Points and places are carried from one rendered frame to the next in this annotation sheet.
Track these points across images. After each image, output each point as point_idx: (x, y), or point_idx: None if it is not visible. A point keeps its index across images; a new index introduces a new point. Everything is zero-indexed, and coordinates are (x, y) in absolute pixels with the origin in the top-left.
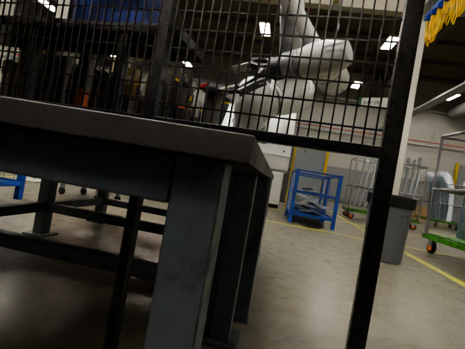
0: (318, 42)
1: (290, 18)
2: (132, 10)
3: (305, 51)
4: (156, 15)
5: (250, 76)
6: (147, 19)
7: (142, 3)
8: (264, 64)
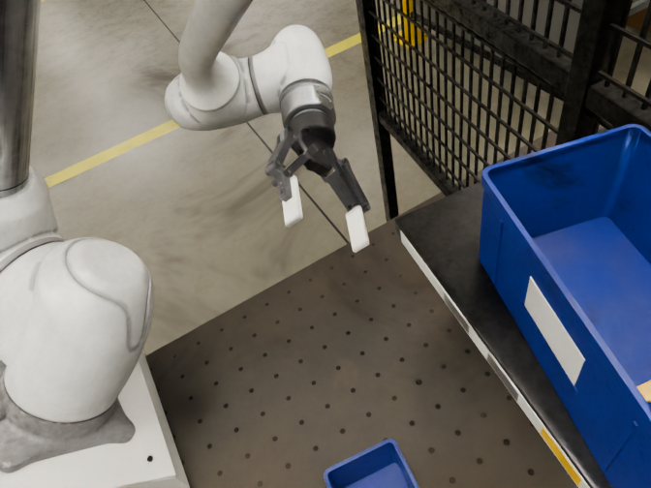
0: (321, 51)
1: (234, 27)
2: (640, 216)
3: (330, 76)
4: (571, 196)
5: (86, 269)
6: (596, 205)
7: (625, 180)
8: (319, 145)
